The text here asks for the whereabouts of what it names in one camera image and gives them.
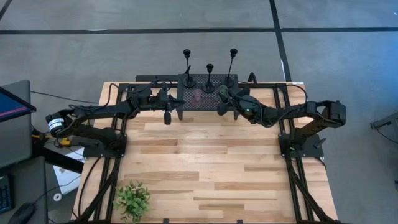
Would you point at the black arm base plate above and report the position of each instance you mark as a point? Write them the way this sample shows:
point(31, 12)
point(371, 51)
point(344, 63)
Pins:
point(93, 152)
point(311, 152)

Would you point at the white paper sheet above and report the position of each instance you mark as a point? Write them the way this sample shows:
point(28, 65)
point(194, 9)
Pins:
point(66, 179)

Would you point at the gray chair base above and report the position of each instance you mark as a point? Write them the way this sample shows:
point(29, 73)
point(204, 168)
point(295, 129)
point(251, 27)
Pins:
point(388, 123)

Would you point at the small black bracket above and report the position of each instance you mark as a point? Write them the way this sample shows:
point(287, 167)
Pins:
point(166, 221)
point(239, 221)

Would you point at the yellow clamp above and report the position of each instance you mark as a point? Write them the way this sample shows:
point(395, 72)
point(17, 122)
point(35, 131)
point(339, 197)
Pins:
point(65, 141)

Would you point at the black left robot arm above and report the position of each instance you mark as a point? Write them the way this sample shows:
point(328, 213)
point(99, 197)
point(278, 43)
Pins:
point(102, 109)

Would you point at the dark gray desk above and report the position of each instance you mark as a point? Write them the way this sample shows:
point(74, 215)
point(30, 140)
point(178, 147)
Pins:
point(28, 186)

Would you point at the black computer mouse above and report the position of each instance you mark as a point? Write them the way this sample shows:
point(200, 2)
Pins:
point(21, 214)

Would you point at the black aluminium table frame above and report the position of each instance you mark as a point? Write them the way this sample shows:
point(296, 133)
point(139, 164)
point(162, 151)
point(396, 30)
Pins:
point(119, 124)

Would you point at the black stand leg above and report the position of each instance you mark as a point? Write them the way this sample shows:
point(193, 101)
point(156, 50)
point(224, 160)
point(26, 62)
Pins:
point(59, 160)

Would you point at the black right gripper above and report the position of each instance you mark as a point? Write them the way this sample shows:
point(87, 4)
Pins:
point(248, 107)

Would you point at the short black candlestick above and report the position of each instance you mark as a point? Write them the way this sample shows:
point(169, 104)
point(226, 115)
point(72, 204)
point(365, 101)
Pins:
point(208, 88)

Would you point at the pink ribbed glass candle holder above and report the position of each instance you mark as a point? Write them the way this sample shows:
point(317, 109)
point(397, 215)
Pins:
point(197, 95)

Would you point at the green artificial plant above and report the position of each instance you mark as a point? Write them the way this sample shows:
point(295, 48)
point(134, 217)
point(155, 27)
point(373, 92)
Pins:
point(132, 200)

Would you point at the gray equipment box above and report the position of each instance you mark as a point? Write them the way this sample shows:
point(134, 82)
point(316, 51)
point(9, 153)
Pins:
point(15, 140)

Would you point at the black perforated metal shelf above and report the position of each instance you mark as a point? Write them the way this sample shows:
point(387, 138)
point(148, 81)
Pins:
point(208, 104)

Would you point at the black keyboard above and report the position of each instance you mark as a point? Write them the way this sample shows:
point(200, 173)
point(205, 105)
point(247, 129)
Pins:
point(5, 194)

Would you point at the tall black candlestick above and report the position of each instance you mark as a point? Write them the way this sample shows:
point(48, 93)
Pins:
point(228, 81)
point(189, 82)

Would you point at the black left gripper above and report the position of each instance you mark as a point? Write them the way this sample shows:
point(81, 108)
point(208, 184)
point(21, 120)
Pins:
point(152, 101)

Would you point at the blue screen monitor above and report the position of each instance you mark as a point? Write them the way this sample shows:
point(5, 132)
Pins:
point(12, 105)

